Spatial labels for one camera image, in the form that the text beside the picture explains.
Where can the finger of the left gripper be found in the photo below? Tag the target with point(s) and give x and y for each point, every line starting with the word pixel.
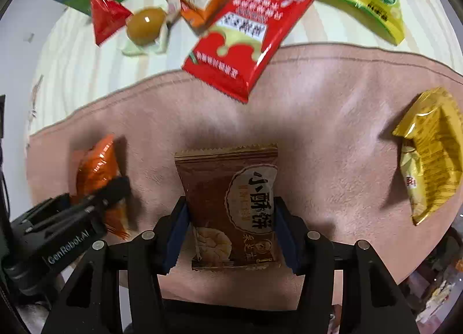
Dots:
pixel 106 197

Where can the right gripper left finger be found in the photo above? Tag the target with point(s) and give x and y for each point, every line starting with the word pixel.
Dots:
pixel 151 254

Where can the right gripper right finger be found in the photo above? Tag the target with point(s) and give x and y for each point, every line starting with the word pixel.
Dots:
pixel 309 254

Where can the brown pastry snack packet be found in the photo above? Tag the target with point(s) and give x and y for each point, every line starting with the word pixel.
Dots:
pixel 229 192

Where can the yellow snack packet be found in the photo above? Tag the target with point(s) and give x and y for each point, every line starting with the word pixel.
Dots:
pixel 431 151

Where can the red spicy strip packet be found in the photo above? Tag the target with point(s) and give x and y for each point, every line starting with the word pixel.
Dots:
pixel 235 49

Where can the striped cream blanket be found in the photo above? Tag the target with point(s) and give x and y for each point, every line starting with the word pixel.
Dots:
pixel 90 62

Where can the packaged braised egg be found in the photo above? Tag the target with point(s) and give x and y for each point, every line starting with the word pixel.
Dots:
pixel 147 32

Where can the small red triangular packet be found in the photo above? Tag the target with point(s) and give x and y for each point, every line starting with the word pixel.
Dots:
pixel 108 17

